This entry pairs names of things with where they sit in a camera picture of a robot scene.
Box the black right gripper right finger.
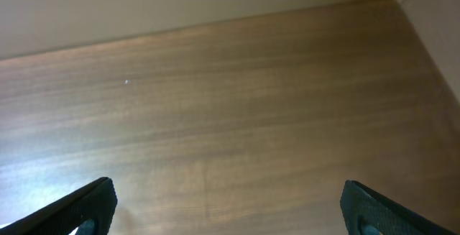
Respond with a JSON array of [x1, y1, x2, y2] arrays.
[[340, 180, 454, 235]]

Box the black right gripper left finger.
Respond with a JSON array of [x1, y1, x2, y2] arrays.
[[1, 177, 117, 235]]

